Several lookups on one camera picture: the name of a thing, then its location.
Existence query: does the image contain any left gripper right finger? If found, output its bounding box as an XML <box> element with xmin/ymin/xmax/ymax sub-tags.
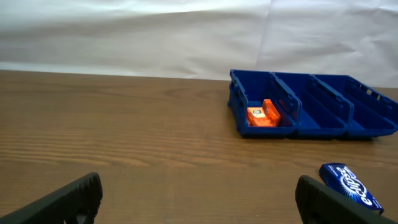
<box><xmin>294</xmin><ymin>174</ymin><xmax>397</xmax><ymax>224</ymax></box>

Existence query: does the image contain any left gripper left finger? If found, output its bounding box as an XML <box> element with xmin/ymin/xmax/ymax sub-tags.
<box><xmin>0</xmin><ymin>172</ymin><xmax>103</xmax><ymax>224</ymax></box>

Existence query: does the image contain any blue candy pack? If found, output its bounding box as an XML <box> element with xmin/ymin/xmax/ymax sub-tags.
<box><xmin>318</xmin><ymin>162</ymin><xmax>385</xmax><ymax>215</ymax></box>

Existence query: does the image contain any orange candy box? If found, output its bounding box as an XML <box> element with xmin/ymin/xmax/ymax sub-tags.
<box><xmin>247</xmin><ymin>106</ymin><xmax>275</xmax><ymax>128</ymax></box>
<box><xmin>262</xmin><ymin>98</ymin><xmax>282</xmax><ymax>127</ymax></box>

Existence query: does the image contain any blue tray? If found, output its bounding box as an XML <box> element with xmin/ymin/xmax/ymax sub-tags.
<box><xmin>228</xmin><ymin>68</ymin><xmax>398</xmax><ymax>139</ymax></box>

